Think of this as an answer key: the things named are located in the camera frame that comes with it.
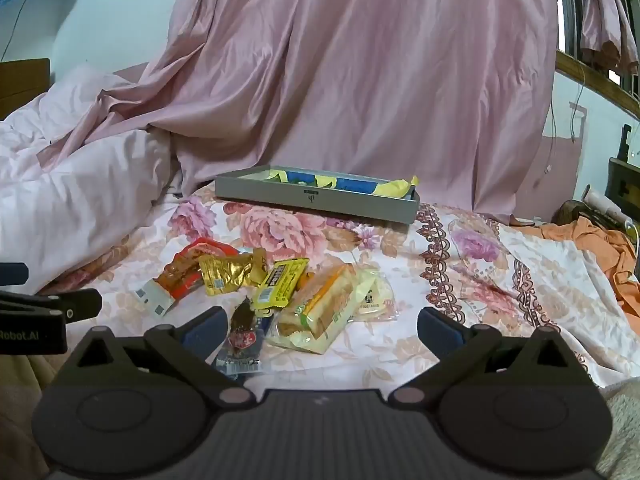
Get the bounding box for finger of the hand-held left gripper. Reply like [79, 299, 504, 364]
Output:
[0, 262, 30, 289]
[0, 287, 103, 323]

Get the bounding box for white duvet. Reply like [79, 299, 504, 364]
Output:
[0, 64, 183, 296]

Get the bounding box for sandwich bread packet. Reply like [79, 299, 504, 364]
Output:
[267, 262, 373, 356]

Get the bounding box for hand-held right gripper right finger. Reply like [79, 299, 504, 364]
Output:
[390, 306, 591, 411]

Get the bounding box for wooden window frame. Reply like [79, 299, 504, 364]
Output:
[554, 0, 640, 122]

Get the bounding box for grey tray box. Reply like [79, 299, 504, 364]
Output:
[214, 164, 422, 225]

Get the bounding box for dark snack packet red label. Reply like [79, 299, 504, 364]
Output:
[216, 297, 265, 376]

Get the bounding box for orange cloth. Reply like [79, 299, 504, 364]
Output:
[537, 216, 640, 318]

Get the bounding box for dark wooden furniture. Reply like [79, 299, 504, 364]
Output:
[606, 124, 640, 213]

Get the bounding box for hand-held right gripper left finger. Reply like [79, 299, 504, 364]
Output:
[59, 306, 257, 411]

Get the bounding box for floral bed sheet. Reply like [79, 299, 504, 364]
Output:
[40, 182, 640, 391]

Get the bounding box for yellow snack bar packet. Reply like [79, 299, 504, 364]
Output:
[250, 257, 310, 310]

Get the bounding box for large pink curtain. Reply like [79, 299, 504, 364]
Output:
[37, 0, 558, 213]

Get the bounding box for tied pink curtain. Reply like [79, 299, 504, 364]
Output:
[580, 0, 640, 76]

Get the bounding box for assorted snack packets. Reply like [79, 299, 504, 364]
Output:
[265, 170, 420, 200]

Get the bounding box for round rice cracker packet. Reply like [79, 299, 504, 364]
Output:
[350, 267, 398, 322]

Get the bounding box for gold snack packet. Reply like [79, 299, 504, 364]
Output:
[199, 249, 271, 296]

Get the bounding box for wooden headboard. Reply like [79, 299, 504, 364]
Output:
[0, 58, 52, 121]

